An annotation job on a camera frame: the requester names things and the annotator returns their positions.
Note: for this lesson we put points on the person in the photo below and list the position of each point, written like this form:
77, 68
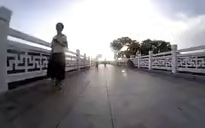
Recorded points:
105, 63
58, 63
97, 64

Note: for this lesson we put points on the grey paved bridge deck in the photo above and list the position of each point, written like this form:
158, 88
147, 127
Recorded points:
123, 100

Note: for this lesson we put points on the group of trees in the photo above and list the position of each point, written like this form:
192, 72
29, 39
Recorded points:
153, 46

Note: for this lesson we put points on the white ornate stone railing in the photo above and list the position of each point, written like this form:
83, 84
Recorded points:
174, 61
0, 53

